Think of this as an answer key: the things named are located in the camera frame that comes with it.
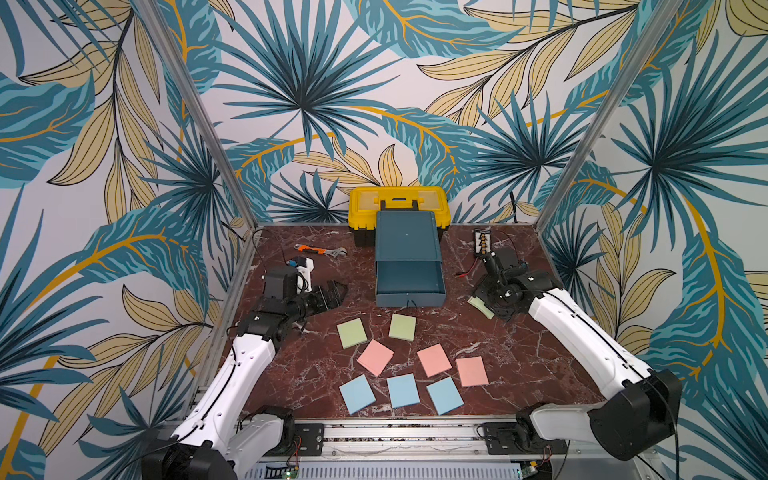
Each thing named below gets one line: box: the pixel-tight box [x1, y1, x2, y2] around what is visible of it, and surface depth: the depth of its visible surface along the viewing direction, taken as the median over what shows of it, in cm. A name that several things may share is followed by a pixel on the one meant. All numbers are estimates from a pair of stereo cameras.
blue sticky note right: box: [426, 376, 465, 416], surface depth 83 cm
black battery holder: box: [474, 228, 492, 256], surface depth 117 cm
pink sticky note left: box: [357, 339, 395, 377], surface depth 90 cm
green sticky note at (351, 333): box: [336, 317, 368, 349], surface depth 92 cm
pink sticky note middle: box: [416, 343, 453, 378], surface depth 88 cm
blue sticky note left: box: [339, 374, 377, 415], surface depth 82 cm
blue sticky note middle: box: [386, 373, 421, 409], surface depth 82 cm
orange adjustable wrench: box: [294, 244, 347, 257], surface depth 112 cm
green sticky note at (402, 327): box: [388, 313, 417, 342], surface depth 95 cm
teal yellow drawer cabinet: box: [375, 211, 446, 308], surface depth 85 cm
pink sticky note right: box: [455, 356, 489, 387], surface depth 86 cm
